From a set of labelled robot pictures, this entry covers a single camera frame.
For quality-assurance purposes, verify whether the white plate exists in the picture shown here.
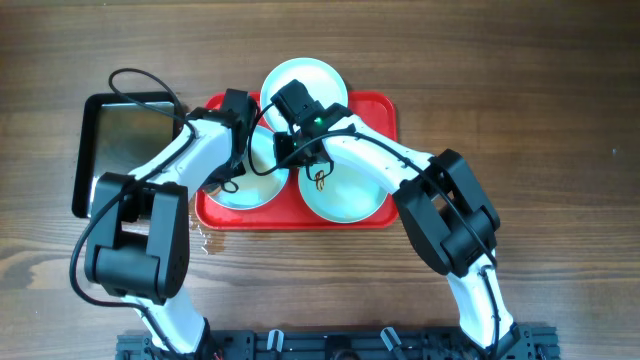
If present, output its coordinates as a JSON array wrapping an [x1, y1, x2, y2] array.
[[298, 163, 388, 224], [260, 58, 348, 133], [208, 125, 289, 210]]

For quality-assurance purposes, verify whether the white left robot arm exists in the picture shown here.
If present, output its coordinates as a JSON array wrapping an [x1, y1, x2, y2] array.
[[69, 99, 259, 359]]

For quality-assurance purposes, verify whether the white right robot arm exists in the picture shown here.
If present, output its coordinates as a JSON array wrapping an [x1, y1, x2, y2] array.
[[276, 102, 514, 358]]

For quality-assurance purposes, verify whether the red plastic tray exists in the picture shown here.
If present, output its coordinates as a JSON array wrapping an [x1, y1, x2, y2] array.
[[195, 91, 398, 231]]

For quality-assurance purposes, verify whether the black water tray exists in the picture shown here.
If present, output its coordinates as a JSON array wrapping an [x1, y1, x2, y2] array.
[[71, 91, 179, 218]]

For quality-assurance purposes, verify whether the white plate back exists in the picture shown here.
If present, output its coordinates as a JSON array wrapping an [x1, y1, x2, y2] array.
[[260, 58, 348, 133]]

